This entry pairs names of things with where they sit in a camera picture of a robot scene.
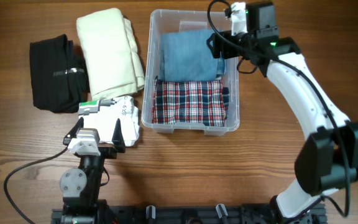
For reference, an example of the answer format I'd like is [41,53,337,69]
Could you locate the clear plastic storage bin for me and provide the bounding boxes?
[141,9,240,136]

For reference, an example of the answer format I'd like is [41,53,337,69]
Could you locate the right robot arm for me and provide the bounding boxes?
[207,1,358,223]

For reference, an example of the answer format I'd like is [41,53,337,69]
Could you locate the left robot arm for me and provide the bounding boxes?
[51,118,126,224]

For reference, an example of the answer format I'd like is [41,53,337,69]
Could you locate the white printed t-shirt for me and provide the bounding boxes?
[78,96,140,147]

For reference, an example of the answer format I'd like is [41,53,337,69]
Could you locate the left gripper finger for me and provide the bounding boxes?
[112,119,126,152]
[63,118,84,145]

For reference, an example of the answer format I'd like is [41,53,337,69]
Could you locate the blue denim jeans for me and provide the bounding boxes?
[158,29,225,82]

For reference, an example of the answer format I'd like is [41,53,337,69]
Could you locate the red plaid shirt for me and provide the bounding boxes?
[152,80,229,127]

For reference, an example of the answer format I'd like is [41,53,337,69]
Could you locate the black garment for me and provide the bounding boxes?
[29,34,90,113]

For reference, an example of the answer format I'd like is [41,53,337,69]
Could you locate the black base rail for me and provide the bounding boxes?
[50,203,328,224]

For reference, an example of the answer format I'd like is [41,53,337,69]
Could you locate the cream folded cloth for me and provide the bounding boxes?
[76,8,145,100]

